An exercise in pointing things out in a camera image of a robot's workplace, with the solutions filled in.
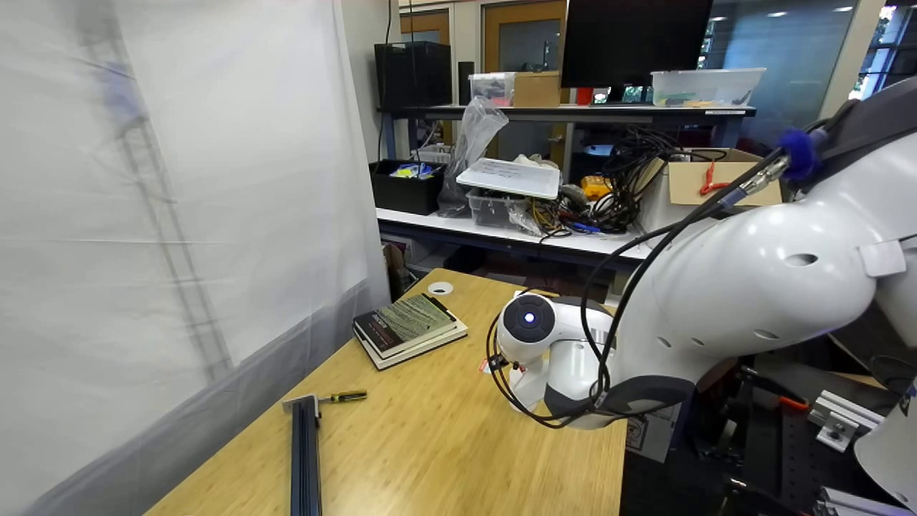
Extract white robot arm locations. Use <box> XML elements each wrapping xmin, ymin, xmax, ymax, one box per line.
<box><xmin>488</xmin><ymin>77</ymin><xmax>917</xmax><ymax>427</ymax></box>

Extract white round table grommet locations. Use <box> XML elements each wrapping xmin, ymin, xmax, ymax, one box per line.
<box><xmin>426</xmin><ymin>282</ymin><xmax>453</xmax><ymax>296</ymax></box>

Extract upper dark hardcover book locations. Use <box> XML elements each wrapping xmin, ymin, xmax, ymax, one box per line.
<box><xmin>353</xmin><ymin>296</ymin><xmax>459</xmax><ymax>357</ymax></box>

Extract black storage crate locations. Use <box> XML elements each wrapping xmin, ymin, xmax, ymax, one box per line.
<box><xmin>370</xmin><ymin>160</ymin><xmax>445</xmax><ymax>216</ymax></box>

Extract white shelf bench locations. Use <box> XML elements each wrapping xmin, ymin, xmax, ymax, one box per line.
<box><xmin>376</xmin><ymin>210</ymin><xmax>627</xmax><ymax>258</ymax></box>

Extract long black metal bar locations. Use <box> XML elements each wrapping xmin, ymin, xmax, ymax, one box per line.
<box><xmin>284</xmin><ymin>391</ymin><xmax>367</xmax><ymax>516</ymax></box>

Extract cardboard box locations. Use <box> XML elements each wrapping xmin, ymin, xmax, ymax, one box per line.
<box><xmin>637</xmin><ymin>156</ymin><xmax>757</xmax><ymax>233</ymax></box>

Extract black computer monitor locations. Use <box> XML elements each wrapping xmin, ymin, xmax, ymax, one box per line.
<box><xmin>562</xmin><ymin>0</ymin><xmax>713</xmax><ymax>90</ymax></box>

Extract white curtain backdrop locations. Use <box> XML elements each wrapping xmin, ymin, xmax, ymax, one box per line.
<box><xmin>0</xmin><ymin>0</ymin><xmax>389</xmax><ymax>516</ymax></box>

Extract clear plastic storage bin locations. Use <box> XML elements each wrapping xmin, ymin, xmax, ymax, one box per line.
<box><xmin>650</xmin><ymin>68</ymin><xmax>761</xmax><ymax>106</ymax></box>

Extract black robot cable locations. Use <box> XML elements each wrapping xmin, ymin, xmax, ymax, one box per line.
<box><xmin>485</xmin><ymin>123</ymin><xmax>833</xmax><ymax>430</ymax></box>

